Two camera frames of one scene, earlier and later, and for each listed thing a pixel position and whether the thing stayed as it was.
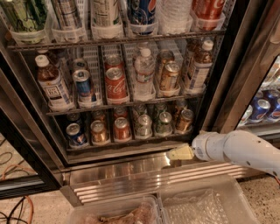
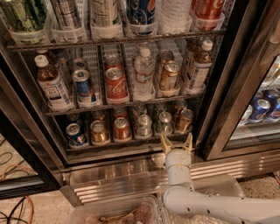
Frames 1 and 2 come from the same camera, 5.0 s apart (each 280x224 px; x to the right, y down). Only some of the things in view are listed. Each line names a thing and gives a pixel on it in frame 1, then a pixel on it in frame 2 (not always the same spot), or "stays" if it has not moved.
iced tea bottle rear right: x=194 y=47 stays
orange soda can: x=184 y=123 stays
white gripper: x=203 y=147 -> x=178 y=157
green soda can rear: x=159 y=108 stays
